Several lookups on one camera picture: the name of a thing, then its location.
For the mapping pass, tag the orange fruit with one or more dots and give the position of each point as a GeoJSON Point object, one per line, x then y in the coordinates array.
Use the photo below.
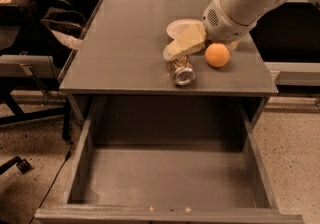
{"type": "Point", "coordinates": [217, 55]}

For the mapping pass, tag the white paper bowl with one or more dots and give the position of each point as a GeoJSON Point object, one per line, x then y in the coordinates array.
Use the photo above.
{"type": "Point", "coordinates": [176, 27]}

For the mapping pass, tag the orange soda can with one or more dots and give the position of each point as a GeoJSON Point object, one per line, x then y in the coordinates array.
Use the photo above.
{"type": "Point", "coordinates": [181, 71]}

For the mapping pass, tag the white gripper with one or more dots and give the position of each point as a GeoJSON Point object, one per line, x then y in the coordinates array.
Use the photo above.
{"type": "Point", "coordinates": [222, 24]}

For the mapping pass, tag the dark bag with white cloth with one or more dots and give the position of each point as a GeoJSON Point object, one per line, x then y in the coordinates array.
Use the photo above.
{"type": "Point", "coordinates": [65, 23]}

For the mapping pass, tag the grey cabinet with top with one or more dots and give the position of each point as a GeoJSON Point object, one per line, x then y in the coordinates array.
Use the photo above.
{"type": "Point", "coordinates": [120, 64]}

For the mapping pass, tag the open grey top drawer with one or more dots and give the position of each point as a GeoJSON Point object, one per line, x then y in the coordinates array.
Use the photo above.
{"type": "Point", "coordinates": [167, 160]}

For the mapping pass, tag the black office chair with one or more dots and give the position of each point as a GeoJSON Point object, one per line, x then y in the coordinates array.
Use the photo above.
{"type": "Point", "coordinates": [21, 33]}

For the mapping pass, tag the grey bench left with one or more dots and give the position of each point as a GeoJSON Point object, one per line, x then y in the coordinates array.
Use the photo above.
{"type": "Point", "coordinates": [26, 65]}

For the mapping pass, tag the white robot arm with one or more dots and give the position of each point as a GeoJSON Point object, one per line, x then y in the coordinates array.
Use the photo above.
{"type": "Point", "coordinates": [246, 12]}

